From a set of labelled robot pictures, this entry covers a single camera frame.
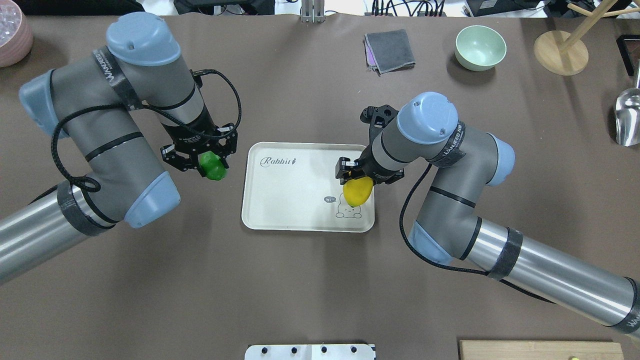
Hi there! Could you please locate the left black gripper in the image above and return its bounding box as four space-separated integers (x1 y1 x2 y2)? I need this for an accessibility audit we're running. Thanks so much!
160 117 238 174

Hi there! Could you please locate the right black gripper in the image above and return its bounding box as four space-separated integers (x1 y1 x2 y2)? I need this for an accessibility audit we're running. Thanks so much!
334 150 405 185

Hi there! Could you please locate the green lime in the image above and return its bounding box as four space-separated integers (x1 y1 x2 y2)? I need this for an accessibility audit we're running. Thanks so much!
198 151 227 182

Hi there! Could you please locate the yellow lemon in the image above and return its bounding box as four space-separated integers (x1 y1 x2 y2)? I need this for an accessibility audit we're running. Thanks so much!
342 177 375 208

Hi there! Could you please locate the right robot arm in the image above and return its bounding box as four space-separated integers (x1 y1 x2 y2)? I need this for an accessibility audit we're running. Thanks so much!
335 92 640 340

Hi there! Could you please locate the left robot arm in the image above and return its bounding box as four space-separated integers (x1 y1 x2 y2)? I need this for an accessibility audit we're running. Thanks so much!
1 12 240 284

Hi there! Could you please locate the white rabbit print tray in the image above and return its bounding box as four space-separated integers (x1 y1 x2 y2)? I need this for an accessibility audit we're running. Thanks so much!
241 142 375 233

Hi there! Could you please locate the purple cloth underneath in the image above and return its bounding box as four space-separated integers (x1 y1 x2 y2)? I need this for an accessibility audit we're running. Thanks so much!
363 39 377 70

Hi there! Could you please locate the grey folded cloth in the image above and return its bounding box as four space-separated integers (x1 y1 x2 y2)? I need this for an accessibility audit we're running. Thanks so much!
365 29 416 75

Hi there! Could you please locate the mint green bowl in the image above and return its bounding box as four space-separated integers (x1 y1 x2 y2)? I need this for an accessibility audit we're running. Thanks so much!
454 25 507 72

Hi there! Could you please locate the bamboo cutting board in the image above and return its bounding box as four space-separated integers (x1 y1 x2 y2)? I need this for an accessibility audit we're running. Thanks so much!
459 340 624 360

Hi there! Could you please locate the pink bowl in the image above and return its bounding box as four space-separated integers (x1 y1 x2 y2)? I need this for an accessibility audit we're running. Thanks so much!
0 0 34 68

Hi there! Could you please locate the wooden mug tree stand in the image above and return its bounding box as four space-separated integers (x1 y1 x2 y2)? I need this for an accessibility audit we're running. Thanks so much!
534 0 640 76

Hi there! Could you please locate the metal scoop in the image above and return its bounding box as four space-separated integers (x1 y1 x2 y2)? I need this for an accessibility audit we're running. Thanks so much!
615 64 640 147

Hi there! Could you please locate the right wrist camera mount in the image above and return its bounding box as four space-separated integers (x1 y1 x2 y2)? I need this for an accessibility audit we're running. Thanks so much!
359 104 398 144

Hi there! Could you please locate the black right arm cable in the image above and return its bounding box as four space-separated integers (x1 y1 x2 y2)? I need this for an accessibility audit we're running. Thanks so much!
398 162 556 304

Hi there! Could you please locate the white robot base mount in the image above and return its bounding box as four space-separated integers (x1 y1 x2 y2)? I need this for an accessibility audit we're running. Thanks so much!
244 343 377 360

